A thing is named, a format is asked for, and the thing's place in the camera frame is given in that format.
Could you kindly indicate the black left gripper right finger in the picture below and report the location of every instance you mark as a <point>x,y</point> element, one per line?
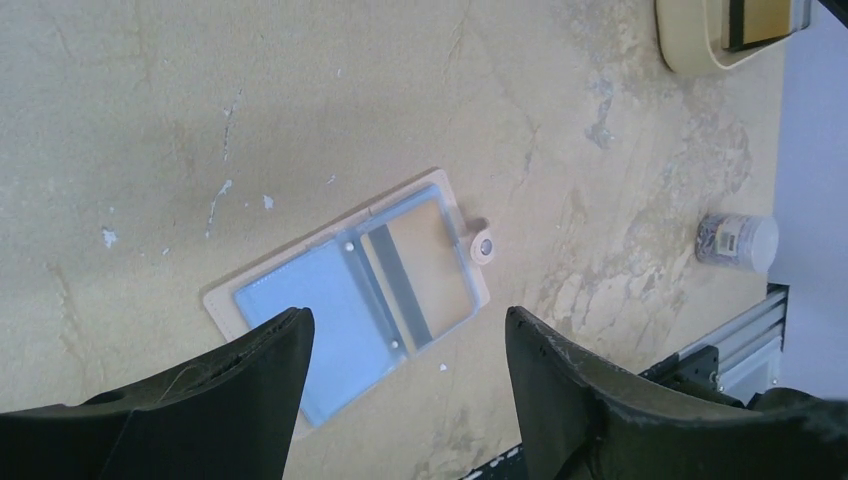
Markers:
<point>582,417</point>

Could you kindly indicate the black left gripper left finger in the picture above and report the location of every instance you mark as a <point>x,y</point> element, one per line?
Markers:
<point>227,414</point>

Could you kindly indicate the beige leather card holder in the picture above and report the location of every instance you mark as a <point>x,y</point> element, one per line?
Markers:
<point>383,282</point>

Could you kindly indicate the small white jar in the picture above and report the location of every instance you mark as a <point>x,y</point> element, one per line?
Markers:
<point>745,242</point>

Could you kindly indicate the cream oval tray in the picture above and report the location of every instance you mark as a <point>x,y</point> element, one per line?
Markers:
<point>689,36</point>

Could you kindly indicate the aluminium table frame rail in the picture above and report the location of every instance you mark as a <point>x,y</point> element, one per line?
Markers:
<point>742,357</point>

